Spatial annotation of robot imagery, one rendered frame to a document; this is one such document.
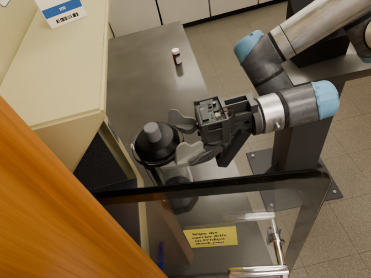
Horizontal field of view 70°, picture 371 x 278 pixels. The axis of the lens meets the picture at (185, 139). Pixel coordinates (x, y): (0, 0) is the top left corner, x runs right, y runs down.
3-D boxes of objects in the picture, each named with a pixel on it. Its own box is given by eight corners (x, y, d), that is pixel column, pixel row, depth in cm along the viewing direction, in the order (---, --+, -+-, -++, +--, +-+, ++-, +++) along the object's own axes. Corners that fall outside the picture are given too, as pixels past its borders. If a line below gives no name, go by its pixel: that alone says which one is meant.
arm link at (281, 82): (275, 73, 67) (292, 65, 56) (297, 111, 68) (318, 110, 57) (248, 90, 68) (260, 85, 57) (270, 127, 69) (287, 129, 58)
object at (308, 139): (309, 140, 197) (341, 24, 130) (343, 197, 165) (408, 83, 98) (245, 154, 199) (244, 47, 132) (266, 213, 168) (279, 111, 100)
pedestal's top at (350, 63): (333, 36, 125) (335, 27, 122) (374, 75, 103) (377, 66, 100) (266, 51, 126) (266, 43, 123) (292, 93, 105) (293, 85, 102)
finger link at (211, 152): (179, 150, 52) (213, 128, 54) (180, 156, 53) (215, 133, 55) (192, 166, 49) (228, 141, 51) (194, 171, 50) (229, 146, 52)
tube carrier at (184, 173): (161, 217, 65) (131, 170, 49) (157, 180, 73) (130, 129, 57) (203, 206, 65) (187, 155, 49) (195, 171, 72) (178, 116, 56)
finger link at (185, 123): (153, 104, 56) (195, 105, 53) (160, 123, 60) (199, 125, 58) (148, 115, 54) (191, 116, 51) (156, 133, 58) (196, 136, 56)
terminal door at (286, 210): (154, 277, 62) (65, 195, 32) (289, 270, 58) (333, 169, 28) (153, 281, 61) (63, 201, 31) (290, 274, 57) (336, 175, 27)
